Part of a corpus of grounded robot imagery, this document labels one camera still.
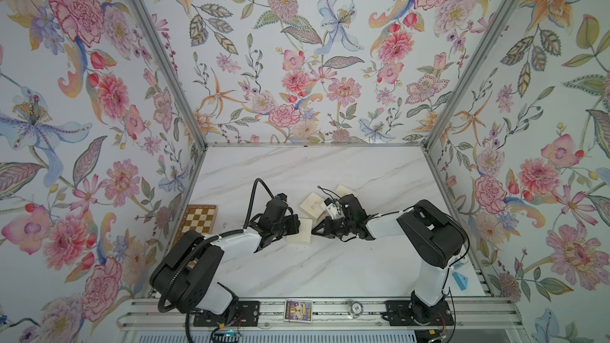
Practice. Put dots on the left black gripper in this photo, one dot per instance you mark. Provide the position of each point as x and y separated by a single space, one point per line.
295 228

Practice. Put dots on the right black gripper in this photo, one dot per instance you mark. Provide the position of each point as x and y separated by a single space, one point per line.
327 225

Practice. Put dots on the cream drawer jewelry box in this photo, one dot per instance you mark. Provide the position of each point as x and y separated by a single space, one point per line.
303 237

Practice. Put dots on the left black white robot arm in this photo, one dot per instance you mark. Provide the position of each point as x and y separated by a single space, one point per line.
186 277

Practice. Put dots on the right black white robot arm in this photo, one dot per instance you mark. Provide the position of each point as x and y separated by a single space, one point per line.
434 235

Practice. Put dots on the far cream jewelry box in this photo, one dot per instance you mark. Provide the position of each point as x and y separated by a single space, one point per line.
344 191

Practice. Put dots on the middle cream jewelry box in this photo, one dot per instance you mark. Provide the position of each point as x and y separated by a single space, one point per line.
313 207

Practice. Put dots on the wooden chessboard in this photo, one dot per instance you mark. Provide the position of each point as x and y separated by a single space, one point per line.
198 218

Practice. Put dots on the blue triangular block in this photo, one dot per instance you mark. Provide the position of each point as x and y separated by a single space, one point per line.
460 280

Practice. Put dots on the round silver knob on rail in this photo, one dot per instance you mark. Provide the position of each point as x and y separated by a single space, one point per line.
355 309

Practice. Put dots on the colourful card on rail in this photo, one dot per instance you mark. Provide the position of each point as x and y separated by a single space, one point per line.
298 310

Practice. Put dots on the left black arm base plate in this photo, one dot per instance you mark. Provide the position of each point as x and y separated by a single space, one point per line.
240 313

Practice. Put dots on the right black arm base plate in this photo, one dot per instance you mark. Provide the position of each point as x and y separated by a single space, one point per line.
416 313

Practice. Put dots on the aluminium front rail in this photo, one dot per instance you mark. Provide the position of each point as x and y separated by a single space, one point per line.
466 313

